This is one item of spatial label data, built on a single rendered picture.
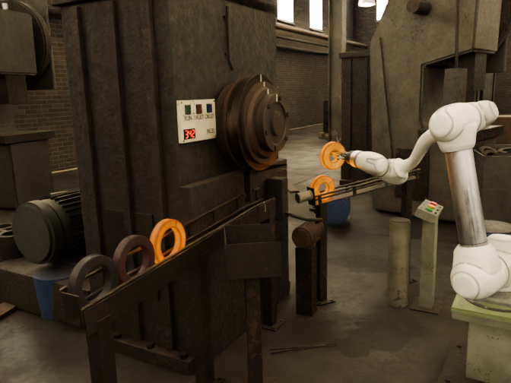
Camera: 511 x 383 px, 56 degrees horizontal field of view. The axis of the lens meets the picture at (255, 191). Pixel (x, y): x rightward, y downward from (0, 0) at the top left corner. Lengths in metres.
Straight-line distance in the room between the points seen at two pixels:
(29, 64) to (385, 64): 4.11
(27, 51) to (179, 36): 4.49
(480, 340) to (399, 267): 0.78
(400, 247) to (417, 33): 2.53
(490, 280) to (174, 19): 1.61
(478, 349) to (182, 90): 1.68
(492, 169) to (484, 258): 2.13
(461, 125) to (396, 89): 3.05
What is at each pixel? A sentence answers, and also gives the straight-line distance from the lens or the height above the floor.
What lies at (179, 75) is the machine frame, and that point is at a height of 1.34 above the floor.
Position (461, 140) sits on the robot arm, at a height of 1.06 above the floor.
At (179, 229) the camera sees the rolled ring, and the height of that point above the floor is 0.75.
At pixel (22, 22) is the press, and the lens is 6.50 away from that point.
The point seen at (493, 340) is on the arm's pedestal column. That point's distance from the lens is 2.30.
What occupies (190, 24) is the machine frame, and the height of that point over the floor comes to 1.56.
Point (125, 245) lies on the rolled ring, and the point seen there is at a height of 0.76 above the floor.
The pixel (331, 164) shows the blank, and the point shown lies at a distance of 2.69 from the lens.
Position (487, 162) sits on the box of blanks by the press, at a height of 0.69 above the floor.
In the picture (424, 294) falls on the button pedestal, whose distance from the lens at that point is 2.99.
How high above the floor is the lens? 1.26
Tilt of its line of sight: 12 degrees down
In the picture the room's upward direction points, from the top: 2 degrees counter-clockwise
